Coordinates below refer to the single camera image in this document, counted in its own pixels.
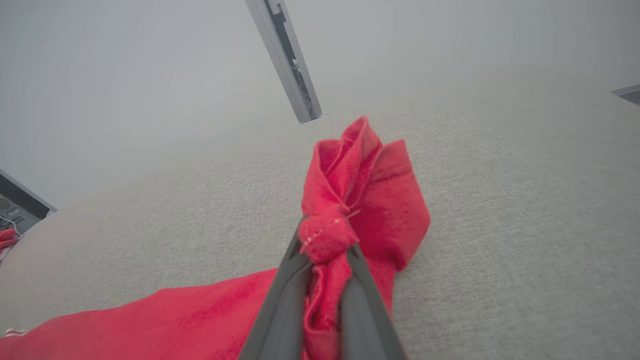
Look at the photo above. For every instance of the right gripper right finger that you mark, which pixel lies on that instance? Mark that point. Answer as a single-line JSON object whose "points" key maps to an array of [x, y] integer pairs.
{"points": [[367, 325]]}

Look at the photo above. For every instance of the grey metal wall post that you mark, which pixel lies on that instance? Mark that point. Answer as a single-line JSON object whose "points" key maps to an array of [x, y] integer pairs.
{"points": [[280, 60]]}

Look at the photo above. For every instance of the red shorts with white stripes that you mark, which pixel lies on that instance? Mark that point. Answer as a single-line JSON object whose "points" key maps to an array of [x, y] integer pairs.
{"points": [[375, 210]]}

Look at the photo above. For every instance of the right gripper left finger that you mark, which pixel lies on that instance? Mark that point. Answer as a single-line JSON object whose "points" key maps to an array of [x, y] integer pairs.
{"points": [[280, 320]]}

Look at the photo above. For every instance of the dark equipment at left edge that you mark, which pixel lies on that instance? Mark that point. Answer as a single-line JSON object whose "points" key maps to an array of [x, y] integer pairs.
{"points": [[20, 210]]}

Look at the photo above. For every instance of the red and white striped jersey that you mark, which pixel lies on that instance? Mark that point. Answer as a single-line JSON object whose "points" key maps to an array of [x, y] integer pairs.
{"points": [[6, 237]]}

